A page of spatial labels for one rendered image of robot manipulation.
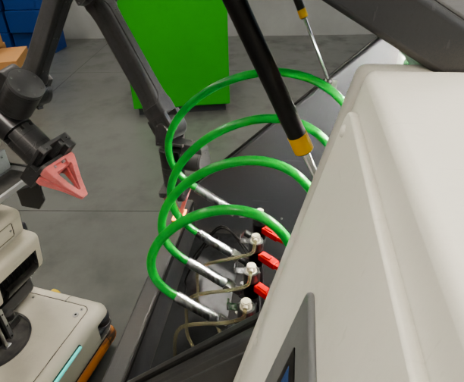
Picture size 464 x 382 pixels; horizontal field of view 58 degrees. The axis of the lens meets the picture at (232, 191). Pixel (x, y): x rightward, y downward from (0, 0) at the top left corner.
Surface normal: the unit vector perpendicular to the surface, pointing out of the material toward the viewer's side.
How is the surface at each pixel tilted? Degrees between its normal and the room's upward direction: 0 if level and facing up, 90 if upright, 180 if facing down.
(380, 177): 76
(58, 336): 0
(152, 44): 90
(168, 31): 90
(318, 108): 90
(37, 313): 0
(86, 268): 0
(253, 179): 90
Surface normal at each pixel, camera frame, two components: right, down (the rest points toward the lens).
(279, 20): -0.04, 0.55
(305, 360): -0.97, -0.25
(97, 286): -0.03, -0.84
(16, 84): 0.64, -0.50
